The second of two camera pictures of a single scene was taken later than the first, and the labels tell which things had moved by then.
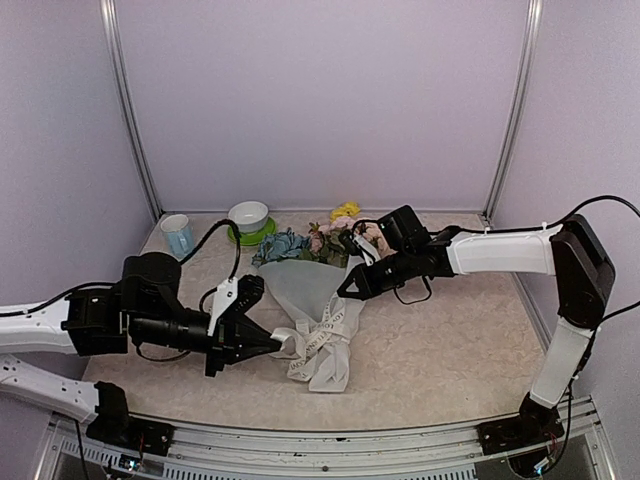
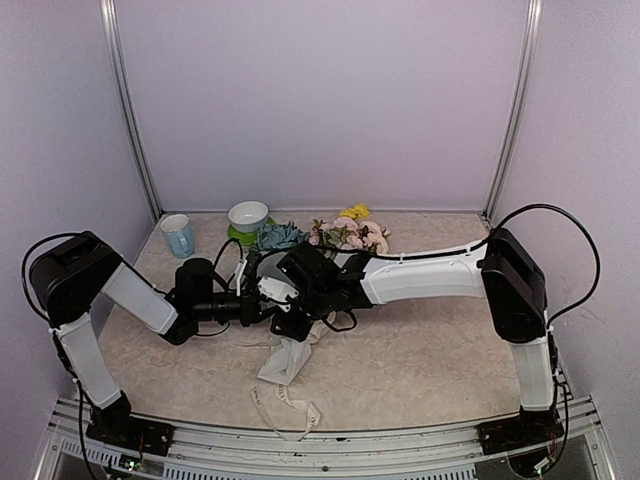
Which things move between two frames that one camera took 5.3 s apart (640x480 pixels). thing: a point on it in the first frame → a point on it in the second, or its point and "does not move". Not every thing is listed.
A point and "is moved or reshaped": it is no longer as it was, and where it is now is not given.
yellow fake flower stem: x=345 y=209 is moved or reshaped
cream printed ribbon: x=319 y=349 → x=313 y=416
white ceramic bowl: x=250 y=216 does not move
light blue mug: x=179 y=236 does not move
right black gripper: x=366 y=287 → x=292 y=331
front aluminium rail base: x=587 y=445 does not move
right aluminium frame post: x=535 y=20 does not move
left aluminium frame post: x=109 y=9 does not move
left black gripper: x=235 y=341 → x=251 y=311
